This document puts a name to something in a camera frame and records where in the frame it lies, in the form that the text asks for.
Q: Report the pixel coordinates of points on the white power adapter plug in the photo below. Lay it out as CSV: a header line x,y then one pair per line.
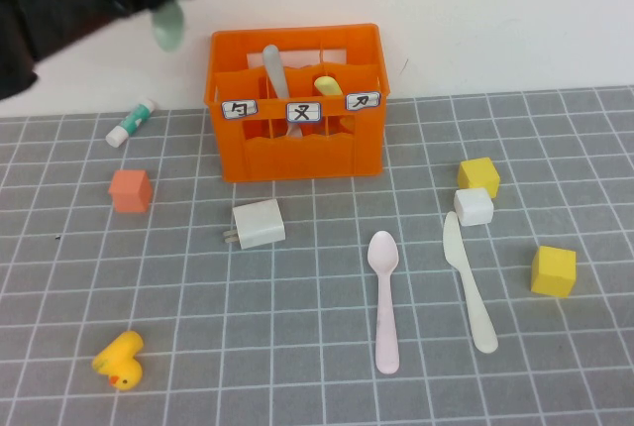
x,y
260,224

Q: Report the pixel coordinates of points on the white label with knife character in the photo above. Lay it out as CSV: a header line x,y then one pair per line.
x,y
363,102

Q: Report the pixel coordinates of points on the large yellow cube block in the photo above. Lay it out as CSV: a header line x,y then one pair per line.
x,y
552,272

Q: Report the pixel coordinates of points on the yellow plastic knife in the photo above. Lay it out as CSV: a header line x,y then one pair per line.
x,y
328,85

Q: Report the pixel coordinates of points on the white label with fork character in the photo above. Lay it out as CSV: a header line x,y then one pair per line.
x,y
304,112

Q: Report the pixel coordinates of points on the small yellow cube block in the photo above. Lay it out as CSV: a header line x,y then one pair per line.
x,y
478,173

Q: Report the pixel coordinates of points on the grey plastic fork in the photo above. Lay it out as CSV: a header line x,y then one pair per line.
x,y
275,69

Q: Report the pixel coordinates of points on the mint green plastic spoon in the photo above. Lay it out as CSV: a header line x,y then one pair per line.
x,y
168,27

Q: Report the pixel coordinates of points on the white cube block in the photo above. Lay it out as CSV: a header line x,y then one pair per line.
x,y
474,208

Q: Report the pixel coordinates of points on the grey grid pattern table mat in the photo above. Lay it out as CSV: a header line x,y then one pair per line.
x,y
347,396

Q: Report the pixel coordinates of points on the white label with spoon character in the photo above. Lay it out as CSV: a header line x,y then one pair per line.
x,y
241,110

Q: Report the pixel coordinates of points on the orange plastic cutlery holder crate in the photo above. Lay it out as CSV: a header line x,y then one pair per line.
x,y
297,158

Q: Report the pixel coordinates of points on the white and green glue stick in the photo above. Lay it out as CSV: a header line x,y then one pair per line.
x,y
130,123

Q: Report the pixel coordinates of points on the yellow rubber duck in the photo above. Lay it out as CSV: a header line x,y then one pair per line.
x,y
121,356

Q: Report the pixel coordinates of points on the salmon pink cube block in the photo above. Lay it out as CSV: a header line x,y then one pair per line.
x,y
131,193

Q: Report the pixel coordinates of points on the cream white plastic knife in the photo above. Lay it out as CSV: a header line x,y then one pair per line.
x,y
475,307

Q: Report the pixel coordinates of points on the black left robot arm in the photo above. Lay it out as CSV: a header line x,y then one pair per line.
x,y
30,25

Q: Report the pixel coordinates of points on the pink plastic spoon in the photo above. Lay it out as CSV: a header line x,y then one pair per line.
x,y
384,252

